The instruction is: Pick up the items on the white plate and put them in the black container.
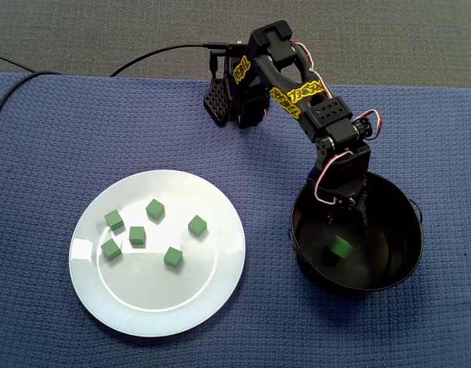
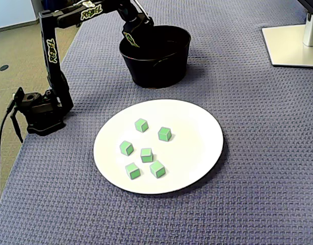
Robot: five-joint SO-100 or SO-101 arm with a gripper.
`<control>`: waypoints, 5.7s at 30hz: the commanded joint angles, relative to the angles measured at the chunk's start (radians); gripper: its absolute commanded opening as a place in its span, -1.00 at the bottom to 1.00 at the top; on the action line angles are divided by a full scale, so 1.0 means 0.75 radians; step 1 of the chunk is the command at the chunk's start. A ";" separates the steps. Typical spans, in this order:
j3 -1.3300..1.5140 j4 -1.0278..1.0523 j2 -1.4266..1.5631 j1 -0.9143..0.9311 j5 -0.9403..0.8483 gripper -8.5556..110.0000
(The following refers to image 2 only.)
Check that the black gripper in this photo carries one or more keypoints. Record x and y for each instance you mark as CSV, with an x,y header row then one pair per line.
x,y
130,35

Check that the green cube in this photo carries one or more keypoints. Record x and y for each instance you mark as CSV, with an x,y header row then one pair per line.
x,y
141,125
164,134
126,148
146,155
132,171
157,169

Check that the black robot arm with stickers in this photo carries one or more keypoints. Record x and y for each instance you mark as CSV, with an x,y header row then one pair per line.
x,y
50,63

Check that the black round container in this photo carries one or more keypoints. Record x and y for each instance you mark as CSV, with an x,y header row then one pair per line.
x,y
156,74

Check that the white round plate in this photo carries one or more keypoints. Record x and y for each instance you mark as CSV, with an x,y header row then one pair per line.
x,y
189,143

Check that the blue bin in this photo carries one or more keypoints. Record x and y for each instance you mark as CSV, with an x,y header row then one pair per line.
x,y
49,3

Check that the white board panel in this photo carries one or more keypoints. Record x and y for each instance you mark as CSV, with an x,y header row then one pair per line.
x,y
11,12

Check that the black round floor outlet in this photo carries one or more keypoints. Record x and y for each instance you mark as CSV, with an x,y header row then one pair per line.
x,y
4,68

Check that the white monitor stand base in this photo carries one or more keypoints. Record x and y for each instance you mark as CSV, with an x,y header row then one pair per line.
x,y
286,48

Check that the blue woven table cloth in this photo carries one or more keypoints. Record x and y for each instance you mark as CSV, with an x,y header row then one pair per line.
x,y
248,153

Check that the silver monitor stand column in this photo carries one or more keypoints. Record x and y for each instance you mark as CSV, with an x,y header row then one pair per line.
x,y
311,30

